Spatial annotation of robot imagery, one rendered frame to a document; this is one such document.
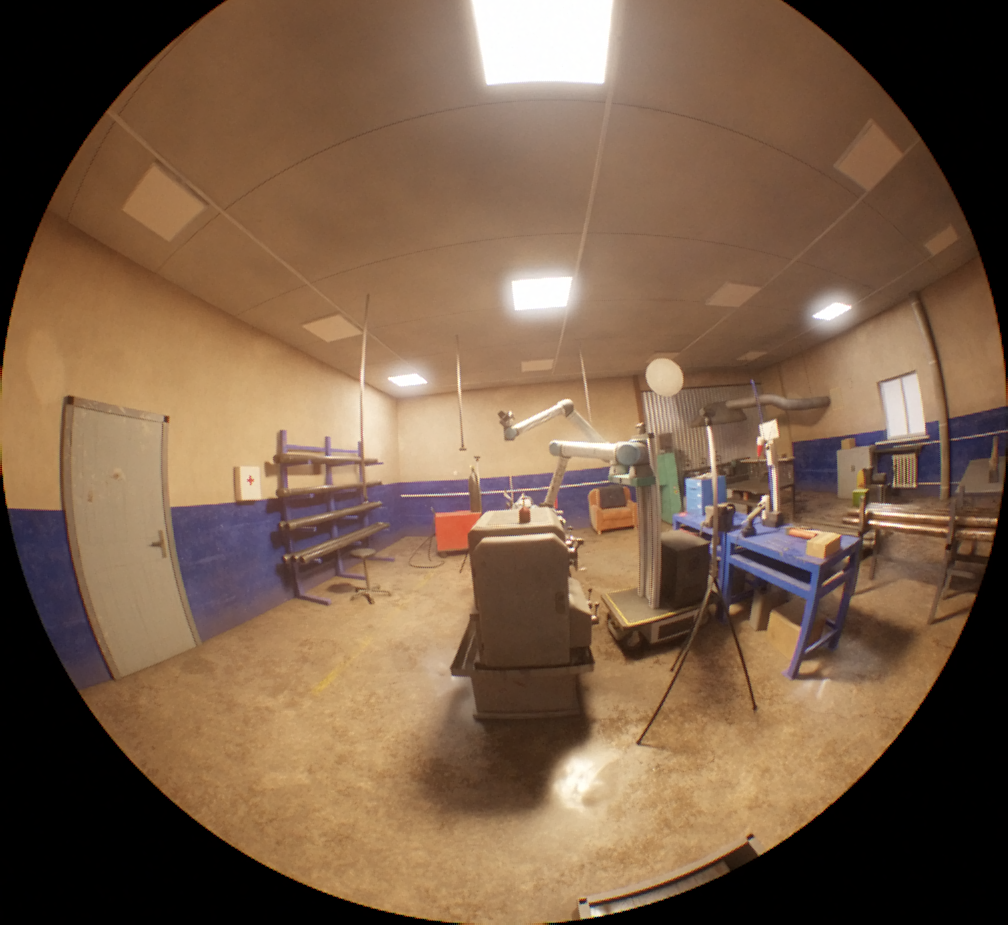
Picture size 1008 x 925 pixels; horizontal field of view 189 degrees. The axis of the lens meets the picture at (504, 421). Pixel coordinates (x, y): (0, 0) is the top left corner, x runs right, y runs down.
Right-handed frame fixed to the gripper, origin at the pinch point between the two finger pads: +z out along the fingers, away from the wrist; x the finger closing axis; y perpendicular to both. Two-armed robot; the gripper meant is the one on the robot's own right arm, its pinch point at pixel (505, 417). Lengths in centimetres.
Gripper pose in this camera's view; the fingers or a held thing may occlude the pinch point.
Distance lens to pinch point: 241.3
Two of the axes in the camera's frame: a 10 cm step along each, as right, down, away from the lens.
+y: 7.1, 6.9, -1.5
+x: -7.0, 7.2, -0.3
